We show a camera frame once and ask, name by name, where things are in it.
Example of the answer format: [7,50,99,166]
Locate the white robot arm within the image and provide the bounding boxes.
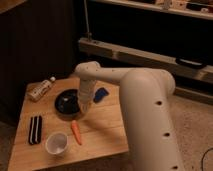
[75,61,185,171]

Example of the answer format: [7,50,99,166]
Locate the wooden table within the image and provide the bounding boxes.
[8,77,128,171]

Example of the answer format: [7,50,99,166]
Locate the wooden beam furniture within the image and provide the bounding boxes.
[78,38,213,84]

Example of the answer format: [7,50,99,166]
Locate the white plastic cup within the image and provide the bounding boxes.
[45,132,68,156]

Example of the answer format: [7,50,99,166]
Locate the white plastic bottle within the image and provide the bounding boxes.
[28,77,56,102]

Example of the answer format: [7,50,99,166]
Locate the blue sponge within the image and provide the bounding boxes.
[93,87,109,103]

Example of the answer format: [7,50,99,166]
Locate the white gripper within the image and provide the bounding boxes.
[78,79,96,114]

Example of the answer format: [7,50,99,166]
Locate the black handle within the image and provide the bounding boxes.
[175,58,207,69]

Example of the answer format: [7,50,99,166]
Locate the upper shelf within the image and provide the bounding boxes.
[90,0,213,21]

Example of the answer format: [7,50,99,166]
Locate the orange carrot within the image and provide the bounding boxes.
[71,120,82,145]

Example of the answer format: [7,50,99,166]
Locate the metal pole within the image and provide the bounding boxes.
[83,0,92,41]

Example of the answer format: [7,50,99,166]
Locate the black cable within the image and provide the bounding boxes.
[200,147,213,171]

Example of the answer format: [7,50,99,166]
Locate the black ceramic bowl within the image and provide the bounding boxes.
[54,89,80,116]

